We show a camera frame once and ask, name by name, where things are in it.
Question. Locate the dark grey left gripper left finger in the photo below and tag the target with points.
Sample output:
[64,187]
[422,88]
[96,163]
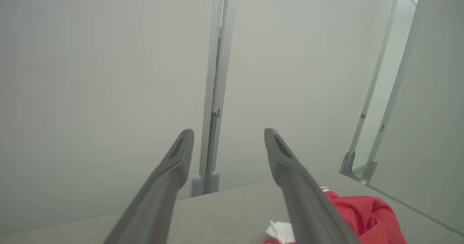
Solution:
[159,193]

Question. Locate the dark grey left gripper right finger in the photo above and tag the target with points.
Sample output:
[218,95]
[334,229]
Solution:
[301,200]

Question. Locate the red white basketball jersey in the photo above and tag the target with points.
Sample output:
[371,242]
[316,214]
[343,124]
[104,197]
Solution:
[369,215]

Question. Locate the grey corner partition frame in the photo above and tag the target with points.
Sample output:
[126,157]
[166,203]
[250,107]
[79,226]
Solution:
[369,171]

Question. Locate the grey partition post with feet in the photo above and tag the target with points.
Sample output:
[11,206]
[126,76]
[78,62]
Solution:
[210,135]

